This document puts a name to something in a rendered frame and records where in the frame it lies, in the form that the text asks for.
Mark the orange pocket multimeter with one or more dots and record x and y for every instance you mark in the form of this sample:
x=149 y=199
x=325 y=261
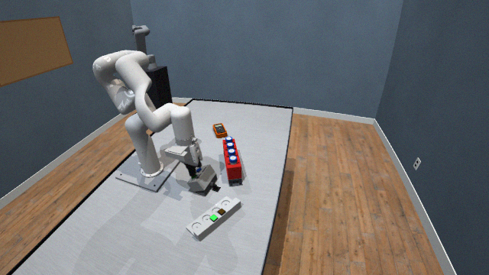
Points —
x=220 y=131

